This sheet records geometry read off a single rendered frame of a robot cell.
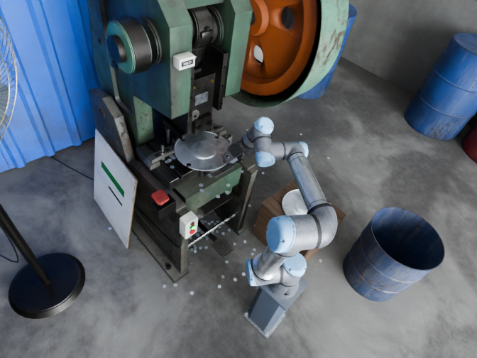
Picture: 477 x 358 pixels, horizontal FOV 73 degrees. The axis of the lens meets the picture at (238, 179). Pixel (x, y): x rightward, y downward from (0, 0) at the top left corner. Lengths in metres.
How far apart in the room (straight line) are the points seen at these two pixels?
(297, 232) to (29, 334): 1.56
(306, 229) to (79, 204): 1.79
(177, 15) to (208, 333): 1.57
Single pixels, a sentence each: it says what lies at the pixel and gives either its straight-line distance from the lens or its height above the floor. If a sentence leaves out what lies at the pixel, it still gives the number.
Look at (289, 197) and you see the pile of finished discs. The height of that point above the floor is 0.36.
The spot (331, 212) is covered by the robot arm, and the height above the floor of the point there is 1.08.
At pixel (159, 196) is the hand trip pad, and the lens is 1.46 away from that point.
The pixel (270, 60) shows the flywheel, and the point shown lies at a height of 1.18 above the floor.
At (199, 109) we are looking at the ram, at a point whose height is 1.01.
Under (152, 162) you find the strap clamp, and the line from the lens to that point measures 1.63.
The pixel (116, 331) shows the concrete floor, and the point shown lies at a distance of 2.02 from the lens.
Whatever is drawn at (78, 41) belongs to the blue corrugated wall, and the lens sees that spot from 2.49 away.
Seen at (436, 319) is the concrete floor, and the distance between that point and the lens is 2.54.
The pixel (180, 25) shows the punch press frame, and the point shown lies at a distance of 1.20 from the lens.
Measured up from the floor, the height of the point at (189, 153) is 0.78.
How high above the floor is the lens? 1.90
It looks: 47 degrees down
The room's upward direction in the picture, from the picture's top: 12 degrees clockwise
